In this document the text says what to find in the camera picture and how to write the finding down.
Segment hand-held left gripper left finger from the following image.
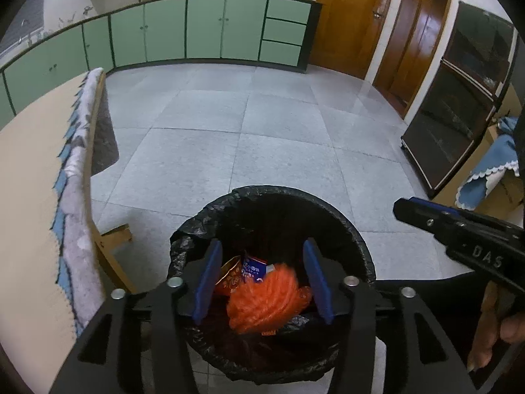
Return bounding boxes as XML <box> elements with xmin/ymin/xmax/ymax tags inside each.
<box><xmin>49</xmin><ymin>240</ymin><xmax>224</xmax><ymax>394</ymax></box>

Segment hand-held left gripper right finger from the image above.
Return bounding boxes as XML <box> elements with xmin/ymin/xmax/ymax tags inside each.
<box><xmin>302</xmin><ymin>238</ymin><xmax>479</xmax><ymax>394</ymax></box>

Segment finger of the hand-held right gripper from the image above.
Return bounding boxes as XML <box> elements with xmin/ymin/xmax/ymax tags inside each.
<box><xmin>392</xmin><ymin>196</ymin><xmax>457</xmax><ymax>239</ymax></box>

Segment orange printed snack packet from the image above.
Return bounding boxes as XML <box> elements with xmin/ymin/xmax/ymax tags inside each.
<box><xmin>215</xmin><ymin>255</ymin><xmax>247</xmax><ymax>296</ymax></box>

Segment blue snack packet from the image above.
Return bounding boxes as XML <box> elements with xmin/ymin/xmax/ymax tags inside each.
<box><xmin>241</xmin><ymin>254</ymin><xmax>280</xmax><ymax>285</ymax></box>

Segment orange foam fruit net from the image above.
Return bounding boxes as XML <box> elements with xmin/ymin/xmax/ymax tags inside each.
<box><xmin>226</xmin><ymin>263</ymin><xmax>313</xmax><ymax>336</ymax></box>

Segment trash bin with black bag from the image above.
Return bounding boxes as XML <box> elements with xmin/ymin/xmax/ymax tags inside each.
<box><xmin>167</xmin><ymin>185</ymin><xmax>377</xmax><ymax>383</ymax></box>

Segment person's right hand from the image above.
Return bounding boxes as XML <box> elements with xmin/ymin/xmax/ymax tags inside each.
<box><xmin>467</xmin><ymin>282</ymin><xmax>525</xmax><ymax>374</ymax></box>

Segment light wooden furniture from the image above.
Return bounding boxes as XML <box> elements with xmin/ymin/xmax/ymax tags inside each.
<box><xmin>432</xmin><ymin>85</ymin><xmax>525</xmax><ymax>231</ymax></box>

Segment blue cloth with white trim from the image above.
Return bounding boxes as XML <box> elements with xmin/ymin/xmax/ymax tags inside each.
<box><xmin>454</xmin><ymin>115</ymin><xmax>522</xmax><ymax>210</ymax></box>

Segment wooden table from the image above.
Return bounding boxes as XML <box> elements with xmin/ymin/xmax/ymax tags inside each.
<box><xmin>89</xmin><ymin>222</ymin><xmax>138</xmax><ymax>297</ymax></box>

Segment black glass cabinet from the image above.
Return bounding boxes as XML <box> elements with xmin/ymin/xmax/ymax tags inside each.
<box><xmin>399</xmin><ymin>0</ymin><xmax>520</xmax><ymax>200</ymax></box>

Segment wooden door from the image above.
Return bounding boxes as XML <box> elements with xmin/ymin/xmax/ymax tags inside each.
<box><xmin>307</xmin><ymin>0</ymin><xmax>399</xmax><ymax>81</ymax></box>
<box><xmin>371</xmin><ymin>0</ymin><xmax>457</xmax><ymax>120</ymax></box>

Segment beige tablecloth with blue trim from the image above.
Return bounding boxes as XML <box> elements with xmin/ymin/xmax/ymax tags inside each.
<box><xmin>0</xmin><ymin>67</ymin><xmax>120</xmax><ymax>338</ymax></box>

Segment green base cabinets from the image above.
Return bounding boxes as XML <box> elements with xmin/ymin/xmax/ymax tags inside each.
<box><xmin>0</xmin><ymin>0</ymin><xmax>323</xmax><ymax>129</ymax></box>

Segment grey window blind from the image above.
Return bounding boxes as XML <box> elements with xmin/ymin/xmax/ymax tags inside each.
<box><xmin>3</xmin><ymin>0</ymin><xmax>45</xmax><ymax>51</ymax></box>

